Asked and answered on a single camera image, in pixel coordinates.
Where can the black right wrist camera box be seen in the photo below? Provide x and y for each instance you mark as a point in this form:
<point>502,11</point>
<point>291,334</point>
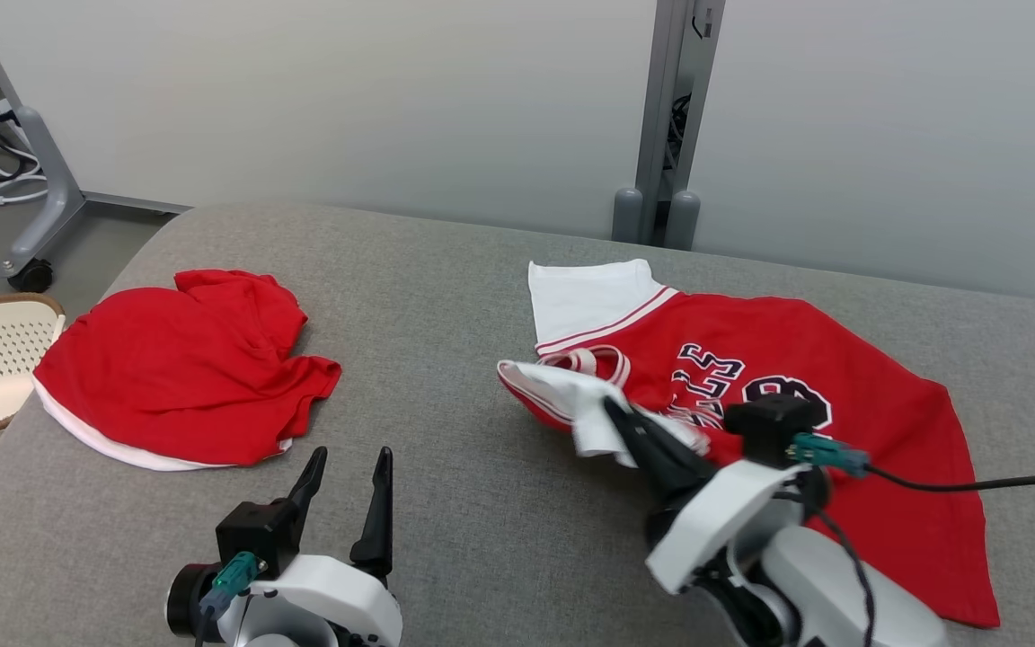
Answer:
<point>769,422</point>

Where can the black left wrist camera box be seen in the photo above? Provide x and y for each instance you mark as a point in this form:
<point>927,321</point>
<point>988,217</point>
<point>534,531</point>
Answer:
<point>252,535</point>

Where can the red shorts white waistband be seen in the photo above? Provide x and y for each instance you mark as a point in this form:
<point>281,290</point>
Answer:
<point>176,368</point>

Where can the red basketball jersey white trim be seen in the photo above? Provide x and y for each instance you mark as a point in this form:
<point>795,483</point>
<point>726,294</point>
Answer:
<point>877,404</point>

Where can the grey partition foot with caster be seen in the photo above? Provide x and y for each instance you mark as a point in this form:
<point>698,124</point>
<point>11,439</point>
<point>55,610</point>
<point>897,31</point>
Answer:
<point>55,189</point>

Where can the aluminium partition post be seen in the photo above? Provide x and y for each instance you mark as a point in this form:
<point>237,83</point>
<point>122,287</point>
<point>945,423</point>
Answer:
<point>657,90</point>

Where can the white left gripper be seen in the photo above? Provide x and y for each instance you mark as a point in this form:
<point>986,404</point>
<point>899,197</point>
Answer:
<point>329,602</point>

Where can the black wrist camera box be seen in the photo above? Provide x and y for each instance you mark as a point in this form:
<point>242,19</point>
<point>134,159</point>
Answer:
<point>252,535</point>
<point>769,422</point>

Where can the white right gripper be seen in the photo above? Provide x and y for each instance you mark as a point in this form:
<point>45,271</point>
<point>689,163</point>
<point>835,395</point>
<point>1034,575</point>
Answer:
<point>715,521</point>

